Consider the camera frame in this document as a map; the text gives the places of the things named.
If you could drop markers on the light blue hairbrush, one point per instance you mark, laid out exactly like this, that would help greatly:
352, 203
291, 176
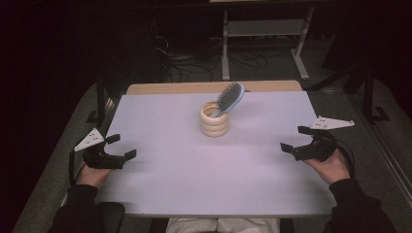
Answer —
230, 96

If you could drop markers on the lavender table cover sheet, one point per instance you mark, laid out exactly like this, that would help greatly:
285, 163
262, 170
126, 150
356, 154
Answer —
207, 174

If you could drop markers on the white metal table frame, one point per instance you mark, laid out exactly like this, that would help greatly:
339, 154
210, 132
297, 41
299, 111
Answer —
265, 28

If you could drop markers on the person's legs in grey pants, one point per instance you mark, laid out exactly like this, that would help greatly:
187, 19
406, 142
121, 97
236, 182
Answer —
223, 226

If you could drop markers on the cream ringed holder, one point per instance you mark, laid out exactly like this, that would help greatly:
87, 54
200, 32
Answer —
213, 126

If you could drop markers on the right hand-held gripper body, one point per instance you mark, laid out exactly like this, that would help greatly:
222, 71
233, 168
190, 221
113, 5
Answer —
315, 149

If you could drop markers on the black metal stand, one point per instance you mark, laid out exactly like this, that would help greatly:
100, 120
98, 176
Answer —
101, 97
369, 93

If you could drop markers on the person's right hand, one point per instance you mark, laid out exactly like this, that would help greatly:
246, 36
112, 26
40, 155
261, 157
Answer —
330, 168

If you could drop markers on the person's left hand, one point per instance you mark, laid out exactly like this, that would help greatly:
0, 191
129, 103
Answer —
94, 176

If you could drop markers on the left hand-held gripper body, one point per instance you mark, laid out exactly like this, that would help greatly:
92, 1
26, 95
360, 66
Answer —
100, 160

